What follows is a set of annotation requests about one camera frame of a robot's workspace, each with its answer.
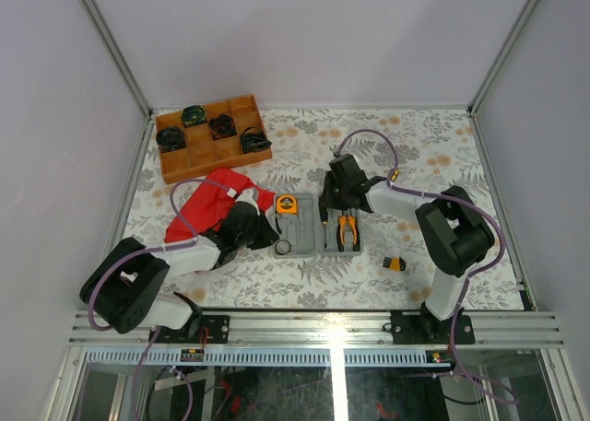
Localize coiled black cable right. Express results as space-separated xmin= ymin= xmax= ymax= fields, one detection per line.
xmin=239 ymin=125 xmax=273 ymax=155

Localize coiled black red cable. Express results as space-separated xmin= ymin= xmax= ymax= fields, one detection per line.
xmin=207 ymin=113 xmax=238 ymax=141

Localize black hex key set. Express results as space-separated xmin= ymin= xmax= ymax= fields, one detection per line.
xmin=383 ymin=256 xmax=407 ymax=272

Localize grey plastic tool case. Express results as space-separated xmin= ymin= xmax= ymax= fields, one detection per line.
xmin=270 ymin=193 xmax=363 ymax=259

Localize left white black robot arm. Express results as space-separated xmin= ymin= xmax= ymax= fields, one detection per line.
xmin=79 ymin=200 xmax=278 ymax=343

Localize aluminium mounting rail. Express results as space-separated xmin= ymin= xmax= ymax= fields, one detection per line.
xmin=68 ymin=309 xmax=566 ymax=348

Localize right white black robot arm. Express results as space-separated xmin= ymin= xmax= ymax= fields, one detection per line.
xmin=322 ymin=154 xmax=495 ymax=343

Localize orange tape measure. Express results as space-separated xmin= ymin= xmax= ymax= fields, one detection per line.
xmin=275 ymin=194 xmax=299 ymax=216

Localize coiled green black cable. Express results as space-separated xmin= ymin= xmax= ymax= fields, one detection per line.
xmin=181 ymin=104 xmax=207 ymax=128

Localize orange handled pliers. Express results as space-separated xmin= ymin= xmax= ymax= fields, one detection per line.
xmin=336 ymin=213 xmax=360 ymax=251

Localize floral table mat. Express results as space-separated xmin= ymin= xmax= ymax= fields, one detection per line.
xmin=103 ymin=108 xmax=525 ymax=310

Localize black electrical tape roll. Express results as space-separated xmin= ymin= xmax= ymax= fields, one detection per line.
xmin=274 ymin=240 xmax=292 ymax=256

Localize red cloth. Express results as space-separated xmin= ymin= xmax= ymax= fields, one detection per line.
xmin=180 ymin=169 xmax=275 ymax=233

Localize wooden compartment tray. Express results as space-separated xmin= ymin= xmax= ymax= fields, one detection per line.
xmin=155 ymin=94 xmax=273 ymax=184

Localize coiled black cable front left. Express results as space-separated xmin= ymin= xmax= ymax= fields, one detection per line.
xmin=155 ymin=126 xmax=186 ymax=154

